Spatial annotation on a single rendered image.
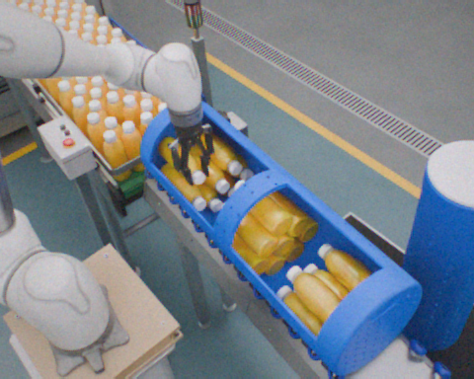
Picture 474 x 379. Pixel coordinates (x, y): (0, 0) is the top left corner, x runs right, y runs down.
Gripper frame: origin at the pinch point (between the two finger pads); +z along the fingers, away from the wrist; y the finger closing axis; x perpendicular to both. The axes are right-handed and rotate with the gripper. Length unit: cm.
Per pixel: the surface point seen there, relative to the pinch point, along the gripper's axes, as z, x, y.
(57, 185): 115, 145, -19
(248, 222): -0.5, -25.1, 0.0
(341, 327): -7, -64, -4
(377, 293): -11, -65, 5
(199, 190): 7.6, -0.8, -0.5
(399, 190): 114, 17, 125
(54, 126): 4, 52, -24
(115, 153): 10.4, 33.6, -12.0
